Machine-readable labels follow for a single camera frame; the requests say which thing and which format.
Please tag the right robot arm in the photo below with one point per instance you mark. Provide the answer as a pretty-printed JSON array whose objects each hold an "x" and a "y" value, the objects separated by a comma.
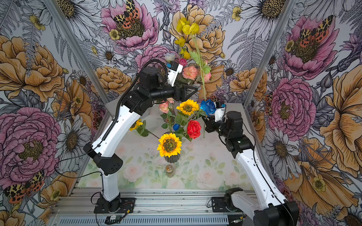
[{"x": 270, "y": 207}]

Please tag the upper sunflower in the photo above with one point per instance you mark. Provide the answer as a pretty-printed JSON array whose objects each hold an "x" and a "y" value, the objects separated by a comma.
[{"x": 188, "y": 107}]

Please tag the small blue rosebud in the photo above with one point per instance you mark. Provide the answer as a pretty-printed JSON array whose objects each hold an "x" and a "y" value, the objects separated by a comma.
[{"x": 176, "y": 127}]

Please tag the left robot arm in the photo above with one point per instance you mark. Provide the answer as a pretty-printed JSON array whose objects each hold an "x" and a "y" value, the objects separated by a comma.
[{"x": 151, "y": 87}]

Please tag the yellow ranunculus flower stem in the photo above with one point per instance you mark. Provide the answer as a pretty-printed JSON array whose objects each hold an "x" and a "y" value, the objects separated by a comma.
[{"x": 191, "y": 30}]

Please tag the floral table mat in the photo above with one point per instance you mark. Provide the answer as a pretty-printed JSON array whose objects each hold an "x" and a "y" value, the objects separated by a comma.
[{"x": 194, "y": 170}]

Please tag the pink rose bunch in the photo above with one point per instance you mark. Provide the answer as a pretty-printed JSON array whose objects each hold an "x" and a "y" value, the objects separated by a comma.
[{"x": 193, "y": 72}]

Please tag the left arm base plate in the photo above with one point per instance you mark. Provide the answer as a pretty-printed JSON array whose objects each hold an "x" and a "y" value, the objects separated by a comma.
[{"x": 118, "y": 206}]

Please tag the sunflower stem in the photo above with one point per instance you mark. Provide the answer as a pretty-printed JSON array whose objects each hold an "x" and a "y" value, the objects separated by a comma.
[{"x": 140, "y": 127}]

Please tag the aluminium rail frame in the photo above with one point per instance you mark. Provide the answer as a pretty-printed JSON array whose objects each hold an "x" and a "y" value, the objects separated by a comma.
[{"x": 153, "y": 207}]

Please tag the red rose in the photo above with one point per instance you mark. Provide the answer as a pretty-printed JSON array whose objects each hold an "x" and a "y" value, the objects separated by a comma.
[{"x": 193, "y": 130}]

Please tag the small glass spice jar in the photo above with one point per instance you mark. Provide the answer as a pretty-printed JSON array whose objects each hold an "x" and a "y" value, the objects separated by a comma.
[{"x": 170, "y": 170}]

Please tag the white rose bunch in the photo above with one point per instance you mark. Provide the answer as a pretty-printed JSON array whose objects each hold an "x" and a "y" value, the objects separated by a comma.
[{"x": 169, "y": 57}]

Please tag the blue rose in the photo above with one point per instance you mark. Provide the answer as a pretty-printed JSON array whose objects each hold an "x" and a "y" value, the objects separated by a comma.
[{"x": 208, "y": 107}]

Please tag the front ribbed glass vase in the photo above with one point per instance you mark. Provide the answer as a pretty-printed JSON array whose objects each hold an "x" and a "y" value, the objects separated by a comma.
[{"x": 173, "y": 158}]

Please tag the small yellow wildflower sprig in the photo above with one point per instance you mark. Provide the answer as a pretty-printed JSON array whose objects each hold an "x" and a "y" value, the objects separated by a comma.
[{"x": 183, "y": 52}]

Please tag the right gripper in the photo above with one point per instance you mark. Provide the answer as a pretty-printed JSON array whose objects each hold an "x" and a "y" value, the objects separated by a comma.
[{"x": 209, "y": 124}]

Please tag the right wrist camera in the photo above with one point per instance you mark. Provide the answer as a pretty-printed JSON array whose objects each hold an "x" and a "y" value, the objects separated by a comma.
[{"x": 220, "y": 111}]

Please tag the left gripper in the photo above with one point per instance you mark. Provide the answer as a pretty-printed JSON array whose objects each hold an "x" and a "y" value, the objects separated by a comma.
[{"x": 183, "y": 96}]

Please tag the pink carnation stem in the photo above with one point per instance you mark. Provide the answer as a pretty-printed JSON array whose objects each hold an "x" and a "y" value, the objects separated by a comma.
[{"x": 168, "y": 114}]

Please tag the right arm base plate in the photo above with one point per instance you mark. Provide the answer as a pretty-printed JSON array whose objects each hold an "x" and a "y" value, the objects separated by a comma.
[{"x": 219, "y": 205}]

